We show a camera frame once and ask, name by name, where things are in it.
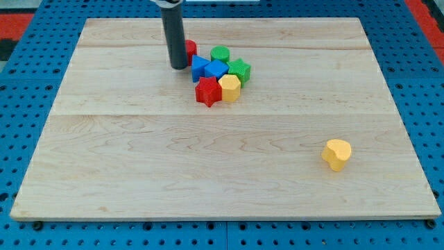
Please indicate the red circle block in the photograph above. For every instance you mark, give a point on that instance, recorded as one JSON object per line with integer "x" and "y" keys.
{"x": 191, "y": 49}

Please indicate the green circle block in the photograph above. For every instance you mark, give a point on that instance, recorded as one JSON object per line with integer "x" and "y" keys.
{"x": 221, "y": 53}

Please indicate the red star block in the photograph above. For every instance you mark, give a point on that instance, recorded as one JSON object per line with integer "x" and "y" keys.
{"x": 208, "y": 91}

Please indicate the yellow hexagon block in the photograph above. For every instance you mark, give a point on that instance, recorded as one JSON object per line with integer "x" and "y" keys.
{"x": 231, "y": 87}

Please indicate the blue cube block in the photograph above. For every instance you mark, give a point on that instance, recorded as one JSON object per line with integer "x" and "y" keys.
{"x": 215, "y": 68}

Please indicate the green star block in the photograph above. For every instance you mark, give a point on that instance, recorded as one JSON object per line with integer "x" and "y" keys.
{"x": 241, "y": 70}

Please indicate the blue triangle block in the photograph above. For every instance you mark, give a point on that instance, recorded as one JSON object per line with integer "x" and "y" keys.
{"x": 198, "y": 65}

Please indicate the light wooden board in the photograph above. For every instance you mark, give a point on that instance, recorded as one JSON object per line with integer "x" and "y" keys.
{"x": 126, "y": 140}

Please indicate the yellow heart block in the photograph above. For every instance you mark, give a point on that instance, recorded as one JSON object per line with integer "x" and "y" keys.
{"x": 336, "y": 153}

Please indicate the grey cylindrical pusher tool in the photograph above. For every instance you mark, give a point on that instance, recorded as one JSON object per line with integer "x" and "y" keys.
{"x": 174, "y": 34}

